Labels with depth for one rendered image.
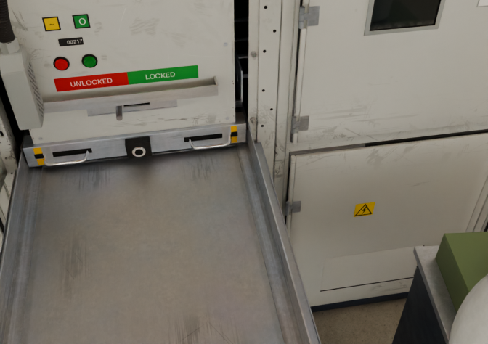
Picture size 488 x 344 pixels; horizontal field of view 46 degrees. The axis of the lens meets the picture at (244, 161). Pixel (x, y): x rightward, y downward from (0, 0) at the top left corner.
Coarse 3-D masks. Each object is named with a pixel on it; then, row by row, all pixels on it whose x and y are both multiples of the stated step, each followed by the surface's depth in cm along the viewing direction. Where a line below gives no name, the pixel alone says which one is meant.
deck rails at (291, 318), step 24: (240, 144) 149; (24, 168) 138; (24, 192) 135; (264, 192) 131; (24, 216) 131; (264, 216) 131; (24, 240) 125; (264, 240) 125; (24, 264) 121; (288, 264) 113; (0, 288) 109; (24, 288) 116; (288, 288) 115; (0, 312) 108; (24, 312) 112; (288, 312) 112; (0, 336) 106; (288, 336) 108
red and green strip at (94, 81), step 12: (132, 72) 129; (144, 72) 130; (156, 72) 130; (168, 72) 131; (180, 72) 131; (192, 72) 132; (60, 84) 128; (72, 84) 129; (84, 84) 129; (96, 84) 130; (108, 84) 130; (120, 84) 131
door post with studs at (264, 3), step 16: (256, 0) 124; (272, 0) 124; (256, 16) 126; (272, 16) 126; (256, 32) 129; (272, 32) 129; (256, 48) 132; (272, 48) 132; (256, 64) 134; (272, 64) 135; (256, 80) 138; (272, 80) 138; (256, 96) 141; (272, 96) 141; (256, 112) 144; (272, 112) 145; (256, 128) 148; (272, 128) 148; (272, 144) 152; (272, 160) 156
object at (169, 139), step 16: (240, 112) 147; (176, 128) 142; (192, 128) 142; (208, 128) 142; (240, 128) 144; (32, 144) 138; (48, 144) 138; (64, 144) 138; (80, 144) 139; (96, 144) 140; (112, 144) 141; (160, 144) 143; (176, 144) 144; (208, 144) 146; (32, 160) 139; (64, 160) 141
